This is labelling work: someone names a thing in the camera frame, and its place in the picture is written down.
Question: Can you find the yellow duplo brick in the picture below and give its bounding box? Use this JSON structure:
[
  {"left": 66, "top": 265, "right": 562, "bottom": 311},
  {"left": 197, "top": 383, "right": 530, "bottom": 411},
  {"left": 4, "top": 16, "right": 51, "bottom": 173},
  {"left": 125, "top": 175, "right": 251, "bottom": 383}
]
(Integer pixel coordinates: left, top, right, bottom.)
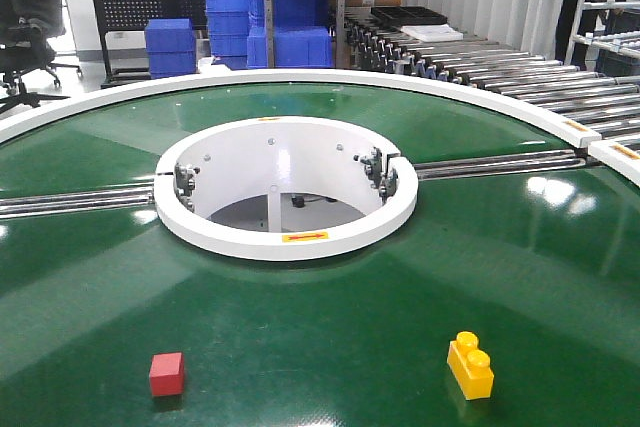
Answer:
[{"left": 447, "top": 331, "right": 494, "bottom": 401}]

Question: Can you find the red cube block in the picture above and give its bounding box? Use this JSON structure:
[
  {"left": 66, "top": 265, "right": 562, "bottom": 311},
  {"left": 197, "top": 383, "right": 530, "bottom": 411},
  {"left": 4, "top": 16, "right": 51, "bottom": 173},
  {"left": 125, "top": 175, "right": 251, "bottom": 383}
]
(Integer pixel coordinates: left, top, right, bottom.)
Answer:
[{"left": 149, "top": 352, "right": 185, "bottom": 397}]

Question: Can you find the blue bin stack right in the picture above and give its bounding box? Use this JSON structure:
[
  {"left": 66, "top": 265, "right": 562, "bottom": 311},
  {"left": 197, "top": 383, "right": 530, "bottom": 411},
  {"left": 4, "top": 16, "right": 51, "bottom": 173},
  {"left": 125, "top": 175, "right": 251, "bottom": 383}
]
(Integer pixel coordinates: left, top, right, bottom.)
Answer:
[{"left": 247, "top": 0, "right": 334, "bottom": 69}]

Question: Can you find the blue bin stack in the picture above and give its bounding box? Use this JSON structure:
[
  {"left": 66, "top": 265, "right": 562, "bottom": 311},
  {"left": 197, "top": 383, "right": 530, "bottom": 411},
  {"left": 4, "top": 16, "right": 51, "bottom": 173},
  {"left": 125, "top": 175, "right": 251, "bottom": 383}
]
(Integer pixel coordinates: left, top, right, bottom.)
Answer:
[
  {"left": 247, "top": 0, "right": 334, "bottom": 69},
  {"left": 205, "top": 0, "right": 249, "bottom": 69},
  {"left": 144, "top": 18, "right": 196, "bottom": 79}
]

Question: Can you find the blue bin stack left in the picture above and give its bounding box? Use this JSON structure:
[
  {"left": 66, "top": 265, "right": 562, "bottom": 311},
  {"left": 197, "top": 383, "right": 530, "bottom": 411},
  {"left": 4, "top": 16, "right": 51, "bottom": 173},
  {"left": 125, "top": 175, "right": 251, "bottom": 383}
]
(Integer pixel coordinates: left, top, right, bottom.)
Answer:
[{"left": 144, "top": 18, "right": 196, "bottom": 79}]

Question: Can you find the blue bin stack middle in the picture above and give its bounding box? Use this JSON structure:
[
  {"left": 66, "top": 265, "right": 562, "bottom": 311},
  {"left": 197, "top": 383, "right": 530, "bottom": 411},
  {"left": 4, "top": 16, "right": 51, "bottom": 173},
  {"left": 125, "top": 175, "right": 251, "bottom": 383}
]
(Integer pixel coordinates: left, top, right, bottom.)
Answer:
[{"left": 205, "top": 0, "right": 249, "bottom": 69}]

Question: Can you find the black compartment tray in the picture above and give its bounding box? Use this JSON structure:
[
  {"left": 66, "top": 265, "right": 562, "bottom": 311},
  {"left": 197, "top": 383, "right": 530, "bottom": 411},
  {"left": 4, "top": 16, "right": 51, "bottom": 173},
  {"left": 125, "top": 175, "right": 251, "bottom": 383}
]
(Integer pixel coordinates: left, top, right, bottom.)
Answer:
[{"left": 371, "top": 6, "right": 448, "bottom": 27}]

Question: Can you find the white flat tray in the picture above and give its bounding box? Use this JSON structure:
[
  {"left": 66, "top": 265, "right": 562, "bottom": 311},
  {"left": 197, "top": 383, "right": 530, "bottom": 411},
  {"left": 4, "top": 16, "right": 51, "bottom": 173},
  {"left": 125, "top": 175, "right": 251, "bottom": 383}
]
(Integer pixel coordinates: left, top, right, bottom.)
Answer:
[{"left": 400, "top": 24, "right": 464, "bottom": 42}]

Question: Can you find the steel roller conveyor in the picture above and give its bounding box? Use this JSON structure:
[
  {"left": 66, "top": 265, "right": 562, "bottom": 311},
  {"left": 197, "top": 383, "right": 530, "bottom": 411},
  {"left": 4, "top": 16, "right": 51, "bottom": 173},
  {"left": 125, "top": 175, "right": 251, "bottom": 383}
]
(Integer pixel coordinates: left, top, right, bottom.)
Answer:
[{"left": 345, "top": 8, "right": 639, "bottom": 152}]

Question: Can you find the white outer conveyor rim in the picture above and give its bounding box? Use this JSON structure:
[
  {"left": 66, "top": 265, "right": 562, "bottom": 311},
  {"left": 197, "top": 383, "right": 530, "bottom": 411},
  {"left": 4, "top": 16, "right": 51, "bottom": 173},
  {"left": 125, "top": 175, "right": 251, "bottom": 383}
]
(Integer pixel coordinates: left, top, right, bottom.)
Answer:
[{"left": 1, "top": 69, "right": 639, "bottom": 183}]

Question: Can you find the black office chair with jacket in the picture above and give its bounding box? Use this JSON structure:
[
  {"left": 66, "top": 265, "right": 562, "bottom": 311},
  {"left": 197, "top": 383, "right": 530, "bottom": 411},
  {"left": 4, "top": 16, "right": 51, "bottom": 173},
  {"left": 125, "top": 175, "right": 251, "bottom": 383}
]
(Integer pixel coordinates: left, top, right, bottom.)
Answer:
[{"left": 1, "top": 0, "right": 66, "bottom": 113}]

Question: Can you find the metal flow rack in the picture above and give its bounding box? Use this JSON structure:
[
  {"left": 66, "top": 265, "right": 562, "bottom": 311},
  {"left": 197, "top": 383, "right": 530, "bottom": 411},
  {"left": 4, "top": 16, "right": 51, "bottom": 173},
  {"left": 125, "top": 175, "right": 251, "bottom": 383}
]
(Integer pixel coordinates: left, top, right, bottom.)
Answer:
[{"left": 577, "top": 8, "right": 639, "bottom": 77}]

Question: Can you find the person in dark clothes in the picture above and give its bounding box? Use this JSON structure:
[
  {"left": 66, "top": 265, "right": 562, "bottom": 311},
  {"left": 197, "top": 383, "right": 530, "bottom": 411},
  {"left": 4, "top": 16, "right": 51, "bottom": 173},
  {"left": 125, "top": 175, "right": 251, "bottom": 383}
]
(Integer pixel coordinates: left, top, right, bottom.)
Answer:
[{"left": 554, "top": 0, "right": 634, "bottom": 71}]

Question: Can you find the white inner ring hub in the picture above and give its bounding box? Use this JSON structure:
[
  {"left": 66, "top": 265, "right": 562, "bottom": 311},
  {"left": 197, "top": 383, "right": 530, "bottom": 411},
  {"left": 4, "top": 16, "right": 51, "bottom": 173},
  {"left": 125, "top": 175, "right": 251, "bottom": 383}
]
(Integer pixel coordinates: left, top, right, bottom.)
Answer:
[{"left": 153, "top": 116, "right": 419, "bottom": 261}]

